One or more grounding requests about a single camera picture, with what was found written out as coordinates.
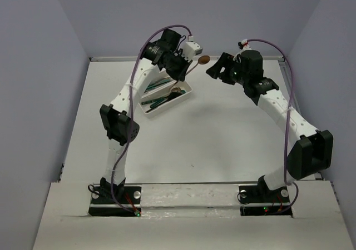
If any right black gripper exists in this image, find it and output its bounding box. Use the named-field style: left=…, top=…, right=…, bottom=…
left=205, top=52, right=249, bottom=86

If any copper round spoon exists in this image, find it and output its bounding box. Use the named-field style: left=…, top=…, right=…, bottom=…
left=185, top=55, right=211, bottom=76

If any silver spoon teal handle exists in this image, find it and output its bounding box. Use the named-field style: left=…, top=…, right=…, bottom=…
left=141, top=91, right=182, bottom=106

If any black measuring spoon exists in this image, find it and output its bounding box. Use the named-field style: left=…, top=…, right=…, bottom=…
left=147, top=98, right=174, bottom=113

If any teal plastic knife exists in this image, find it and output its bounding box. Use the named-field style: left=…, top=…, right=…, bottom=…
left=145, top=78, right=172, bottom=92

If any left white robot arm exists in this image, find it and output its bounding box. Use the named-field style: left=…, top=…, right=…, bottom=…
left=100, top=25, right=192, bottom=203

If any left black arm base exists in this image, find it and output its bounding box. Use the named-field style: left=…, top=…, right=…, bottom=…
left=87, top=178, right=142, bottom=217

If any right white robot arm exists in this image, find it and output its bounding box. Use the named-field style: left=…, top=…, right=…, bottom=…
left=206, top=50, right=333, bottom=201

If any white front utensil tray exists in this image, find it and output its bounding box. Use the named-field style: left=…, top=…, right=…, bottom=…
left=139, top=82, right=192, bottom=118

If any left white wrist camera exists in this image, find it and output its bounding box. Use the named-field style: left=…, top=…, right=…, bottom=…
left=182, top=42, right=203, bottom=61

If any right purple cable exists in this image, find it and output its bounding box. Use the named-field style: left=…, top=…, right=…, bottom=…
left=249, top=38, right=300, bottom=213

